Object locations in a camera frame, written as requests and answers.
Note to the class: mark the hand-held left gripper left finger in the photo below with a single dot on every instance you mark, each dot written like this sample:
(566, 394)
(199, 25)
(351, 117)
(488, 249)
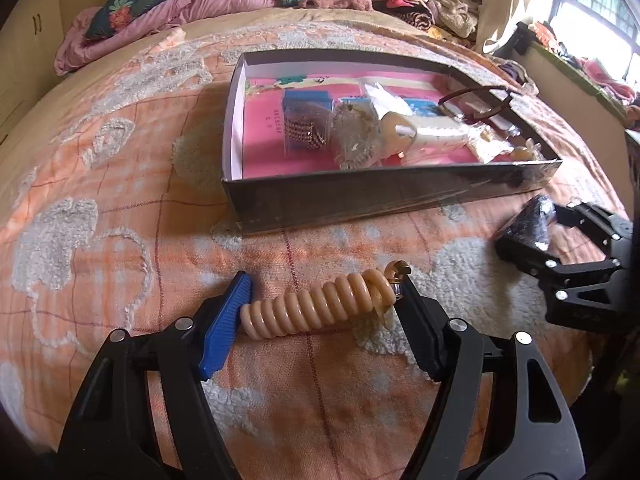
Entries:
(225, 325)

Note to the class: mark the barred window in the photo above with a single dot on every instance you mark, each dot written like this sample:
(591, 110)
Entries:
(600, 0)

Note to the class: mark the pink book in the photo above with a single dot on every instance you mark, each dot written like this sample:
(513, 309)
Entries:
(265, 145)

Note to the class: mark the white earring card packet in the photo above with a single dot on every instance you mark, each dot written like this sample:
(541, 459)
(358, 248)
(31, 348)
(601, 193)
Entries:
(382, 97)

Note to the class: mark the small bag of gold jewelry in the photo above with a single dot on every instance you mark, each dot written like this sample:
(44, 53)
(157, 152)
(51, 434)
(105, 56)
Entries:
(492, 145)

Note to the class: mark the clothes on window sill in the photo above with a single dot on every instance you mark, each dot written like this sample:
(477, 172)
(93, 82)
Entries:
(590, 70)

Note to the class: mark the blue plastic case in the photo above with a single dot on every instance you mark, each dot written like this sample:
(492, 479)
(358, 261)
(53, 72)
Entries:
(306, 105)

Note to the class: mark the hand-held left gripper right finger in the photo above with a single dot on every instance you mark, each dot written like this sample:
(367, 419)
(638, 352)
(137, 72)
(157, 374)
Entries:
(421, 327)

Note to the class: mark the beige wardrobe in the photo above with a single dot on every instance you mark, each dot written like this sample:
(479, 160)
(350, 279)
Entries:
(25, 50)

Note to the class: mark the pearl hair clip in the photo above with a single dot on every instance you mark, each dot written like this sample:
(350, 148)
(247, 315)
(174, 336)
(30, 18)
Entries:
(525, 152)

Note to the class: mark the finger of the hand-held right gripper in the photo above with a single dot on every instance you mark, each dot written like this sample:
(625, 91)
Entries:
(590, 222)
(540, 260)

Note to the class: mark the pink blanket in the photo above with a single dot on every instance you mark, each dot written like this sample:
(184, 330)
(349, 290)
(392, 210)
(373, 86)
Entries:
(200, 0)

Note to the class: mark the black hair accessory packet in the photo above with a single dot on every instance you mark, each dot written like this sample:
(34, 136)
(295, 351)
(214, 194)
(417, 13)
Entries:
(530, 222)

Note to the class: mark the orange plaid quilt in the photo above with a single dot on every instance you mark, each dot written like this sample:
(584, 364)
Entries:
(125, 185)

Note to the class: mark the brown eyeglasses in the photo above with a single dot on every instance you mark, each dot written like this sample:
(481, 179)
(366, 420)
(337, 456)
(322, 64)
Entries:
(492, 110)

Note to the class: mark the cream hair claw clip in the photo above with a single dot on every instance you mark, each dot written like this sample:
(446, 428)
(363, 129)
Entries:
(430, 135)

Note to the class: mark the dark floral pillow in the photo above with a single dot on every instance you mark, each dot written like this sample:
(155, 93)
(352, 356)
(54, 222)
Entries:
(125, 7)

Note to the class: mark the bag of white beads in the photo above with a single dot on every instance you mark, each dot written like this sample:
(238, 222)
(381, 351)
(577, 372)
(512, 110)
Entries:
(357, 140)

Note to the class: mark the dark cardboard box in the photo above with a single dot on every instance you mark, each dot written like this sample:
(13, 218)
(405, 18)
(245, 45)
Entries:
(380, 200)

